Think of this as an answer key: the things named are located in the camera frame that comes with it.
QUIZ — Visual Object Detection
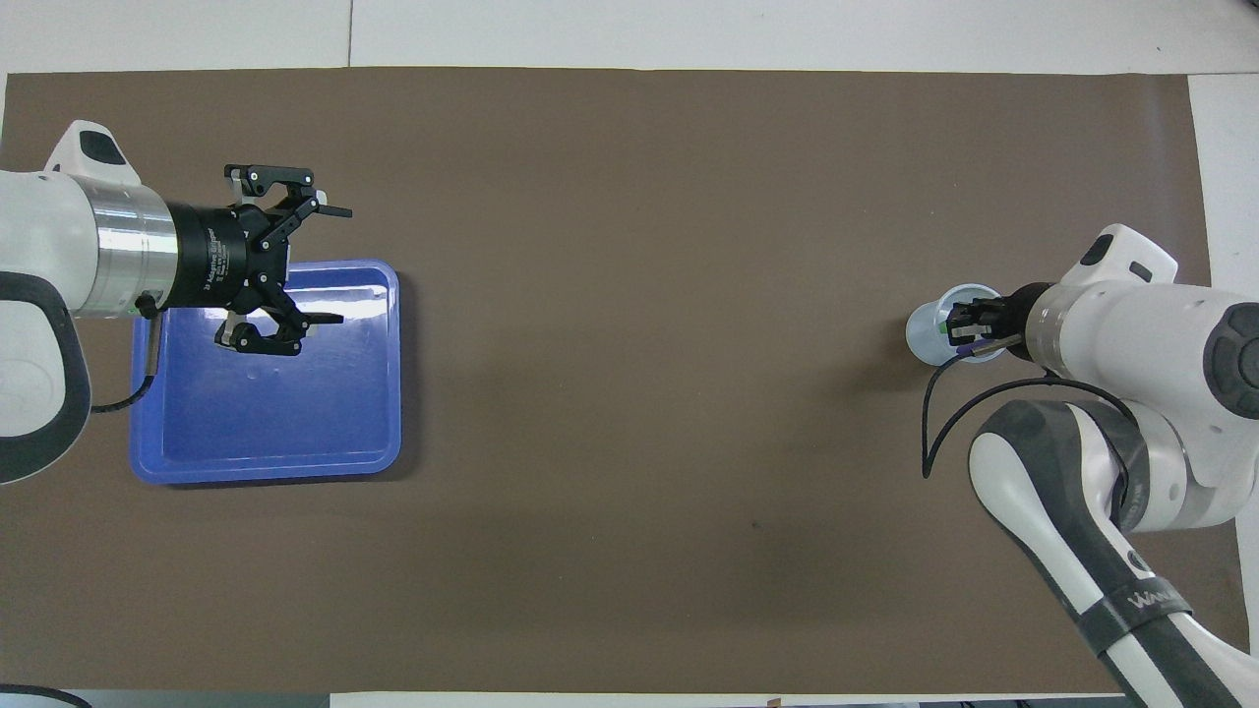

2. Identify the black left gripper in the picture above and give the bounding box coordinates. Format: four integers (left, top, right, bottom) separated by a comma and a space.
167, 163, 353, 357

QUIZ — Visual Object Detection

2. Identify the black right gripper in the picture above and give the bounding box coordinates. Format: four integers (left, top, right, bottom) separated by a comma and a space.
946, 282, 1055, 363

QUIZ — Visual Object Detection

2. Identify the translucent plastic cup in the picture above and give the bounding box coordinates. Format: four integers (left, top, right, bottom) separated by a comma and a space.
905, 283, 1009, 367

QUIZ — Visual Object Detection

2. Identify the blue plastic tray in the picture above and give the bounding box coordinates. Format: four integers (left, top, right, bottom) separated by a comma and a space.
130, 259, 402, 486

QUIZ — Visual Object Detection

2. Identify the brown table mat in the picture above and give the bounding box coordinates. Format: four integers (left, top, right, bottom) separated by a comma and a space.
0, 67, 1255, 694

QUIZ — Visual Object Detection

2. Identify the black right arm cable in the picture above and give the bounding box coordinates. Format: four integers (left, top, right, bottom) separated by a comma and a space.
922, 339, 1137, 480

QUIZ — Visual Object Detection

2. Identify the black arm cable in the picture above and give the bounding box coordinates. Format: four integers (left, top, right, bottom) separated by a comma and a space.
0, 295, 163, 708
922, 339, 1137, 480

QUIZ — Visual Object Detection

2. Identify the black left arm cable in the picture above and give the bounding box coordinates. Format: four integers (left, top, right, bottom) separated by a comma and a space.
0, 295, 163, 708

